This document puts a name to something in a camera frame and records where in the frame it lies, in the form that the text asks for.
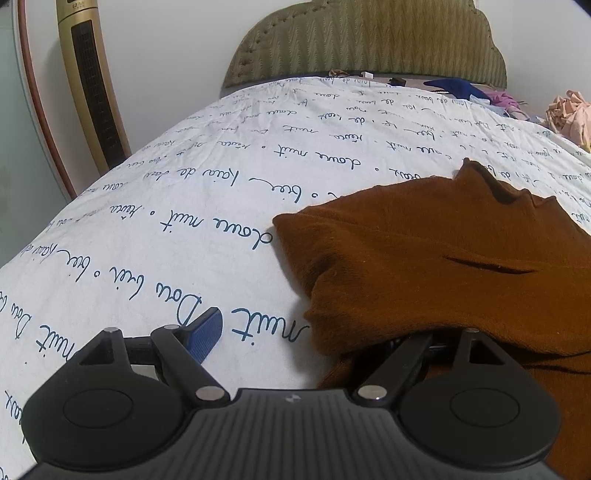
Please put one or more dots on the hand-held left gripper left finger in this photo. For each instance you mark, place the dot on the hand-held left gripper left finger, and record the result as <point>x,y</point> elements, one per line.
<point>203,336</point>

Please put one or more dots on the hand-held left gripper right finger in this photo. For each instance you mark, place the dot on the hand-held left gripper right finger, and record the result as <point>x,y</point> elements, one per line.
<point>406,351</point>

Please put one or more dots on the brown knit garment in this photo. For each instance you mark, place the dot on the brown knit garment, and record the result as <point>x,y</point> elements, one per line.
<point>425,258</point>

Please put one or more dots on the white printed blanket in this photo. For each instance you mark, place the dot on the white printed blanket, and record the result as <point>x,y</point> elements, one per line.
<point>175,194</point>

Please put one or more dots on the light blue face mask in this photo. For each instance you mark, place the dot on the light blue face mask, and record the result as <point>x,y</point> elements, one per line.
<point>480,100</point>

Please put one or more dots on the purple cloth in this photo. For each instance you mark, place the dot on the purple cloth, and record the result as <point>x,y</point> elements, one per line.
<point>505,102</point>

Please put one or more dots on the dark blue cloth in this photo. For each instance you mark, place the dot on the dark blue cloth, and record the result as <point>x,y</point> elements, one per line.
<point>455,86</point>

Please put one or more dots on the small black device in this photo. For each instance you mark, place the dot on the small black device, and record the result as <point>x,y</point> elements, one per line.
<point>399,82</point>

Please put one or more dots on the gold tower fan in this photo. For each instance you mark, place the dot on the gold tower fan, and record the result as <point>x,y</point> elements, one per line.
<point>94,78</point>

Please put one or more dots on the peach cloth pile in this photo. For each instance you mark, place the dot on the peach cloth pile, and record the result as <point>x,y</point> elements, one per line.
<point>570,115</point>

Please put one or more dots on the green padded headboard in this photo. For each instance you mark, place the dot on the green padded headboard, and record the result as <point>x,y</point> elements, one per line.
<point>369,37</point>

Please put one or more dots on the brown wooden frame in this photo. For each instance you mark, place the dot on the brown wooden frame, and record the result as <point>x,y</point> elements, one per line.
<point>44,92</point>

